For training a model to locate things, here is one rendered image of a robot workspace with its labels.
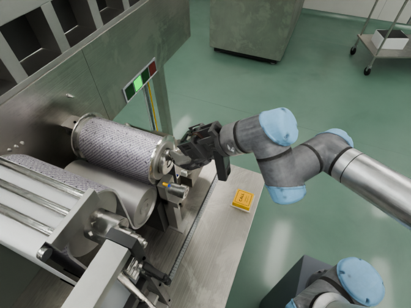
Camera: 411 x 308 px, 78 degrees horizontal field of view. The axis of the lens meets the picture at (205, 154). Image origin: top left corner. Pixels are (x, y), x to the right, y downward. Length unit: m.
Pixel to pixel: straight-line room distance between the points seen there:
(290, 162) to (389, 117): 2.82
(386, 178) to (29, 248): 0.60
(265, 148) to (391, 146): 2.53
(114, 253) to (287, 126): 0.36
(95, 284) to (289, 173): 0.38
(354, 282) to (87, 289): 0.62
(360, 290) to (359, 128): 2.34
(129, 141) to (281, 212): 1.60
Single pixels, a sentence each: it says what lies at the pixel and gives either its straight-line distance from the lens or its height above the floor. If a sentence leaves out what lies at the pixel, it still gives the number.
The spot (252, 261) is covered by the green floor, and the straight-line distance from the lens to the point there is 1.93.
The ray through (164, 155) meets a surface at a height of 1.29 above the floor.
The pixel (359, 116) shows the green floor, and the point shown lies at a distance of 3.15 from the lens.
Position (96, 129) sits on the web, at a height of 1.31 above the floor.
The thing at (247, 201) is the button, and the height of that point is 0.92.
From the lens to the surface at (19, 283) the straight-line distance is 1.08.
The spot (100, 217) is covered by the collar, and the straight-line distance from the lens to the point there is 0.55.
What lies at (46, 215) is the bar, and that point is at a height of 1.44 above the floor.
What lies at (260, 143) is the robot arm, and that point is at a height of 1.46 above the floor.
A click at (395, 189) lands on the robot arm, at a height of 1.45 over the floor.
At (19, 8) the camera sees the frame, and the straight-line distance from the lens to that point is 0.77.
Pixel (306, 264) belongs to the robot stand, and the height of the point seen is 0.90.
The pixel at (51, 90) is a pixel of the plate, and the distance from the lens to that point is 0.84.
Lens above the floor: 1.83
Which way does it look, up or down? 51 degrees down
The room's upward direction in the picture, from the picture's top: straight up
